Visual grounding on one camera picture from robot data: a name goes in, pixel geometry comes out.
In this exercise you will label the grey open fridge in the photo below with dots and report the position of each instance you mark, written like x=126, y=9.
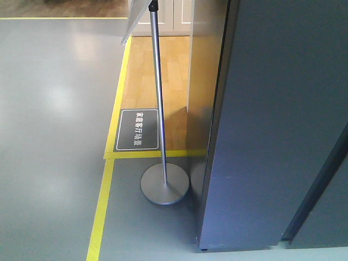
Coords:
x=321, y=220

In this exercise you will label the black floor label sign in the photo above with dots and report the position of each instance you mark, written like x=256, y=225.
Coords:
x=138, y=130

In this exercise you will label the white double door wardrobe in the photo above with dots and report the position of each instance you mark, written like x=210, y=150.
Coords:
x=174, y=19

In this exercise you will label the silver sign stand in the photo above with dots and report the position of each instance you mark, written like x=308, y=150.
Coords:
x=162, y=184

